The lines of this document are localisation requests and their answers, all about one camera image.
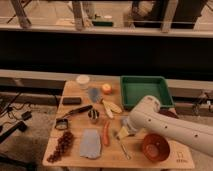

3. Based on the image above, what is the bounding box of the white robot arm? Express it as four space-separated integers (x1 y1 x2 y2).
117 95 213 157

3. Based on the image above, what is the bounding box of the small metal cup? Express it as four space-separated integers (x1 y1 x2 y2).
88 109 99 124

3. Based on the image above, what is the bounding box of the metal fork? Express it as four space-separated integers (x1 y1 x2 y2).
112 130 131 160

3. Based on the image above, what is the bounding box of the orange carrot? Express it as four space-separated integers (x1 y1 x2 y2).
102 121 110 146

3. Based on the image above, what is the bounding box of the wooden folding table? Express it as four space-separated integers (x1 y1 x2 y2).
42 79 196 170

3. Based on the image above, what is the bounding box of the blue grey cloth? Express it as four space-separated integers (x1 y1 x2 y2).
80 129 101 159

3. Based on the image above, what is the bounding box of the red orange bowl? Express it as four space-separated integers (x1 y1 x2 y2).
141 133 170 162

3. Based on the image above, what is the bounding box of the green plastic tray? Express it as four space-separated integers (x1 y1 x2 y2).
120 76 174 110

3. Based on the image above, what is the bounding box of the orange apple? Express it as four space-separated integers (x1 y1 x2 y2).
101 83 112 94

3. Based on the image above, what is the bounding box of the small blue grey object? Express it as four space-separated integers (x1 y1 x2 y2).
88 88 101 103

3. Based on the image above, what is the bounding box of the bunch of dark grapes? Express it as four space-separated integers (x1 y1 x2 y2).
47 131 74 163

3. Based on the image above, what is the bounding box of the black rectangular block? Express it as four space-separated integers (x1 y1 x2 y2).
62 97 82 105

